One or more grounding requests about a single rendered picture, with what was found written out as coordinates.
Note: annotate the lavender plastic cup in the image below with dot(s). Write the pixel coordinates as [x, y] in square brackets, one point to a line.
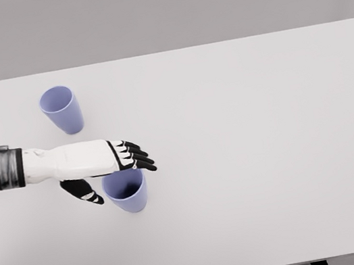
[127, 192]
[63, 111]

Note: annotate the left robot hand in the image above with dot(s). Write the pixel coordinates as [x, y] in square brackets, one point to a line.
[89, 158]

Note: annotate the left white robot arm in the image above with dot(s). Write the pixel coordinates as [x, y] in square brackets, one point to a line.
[8, 168]

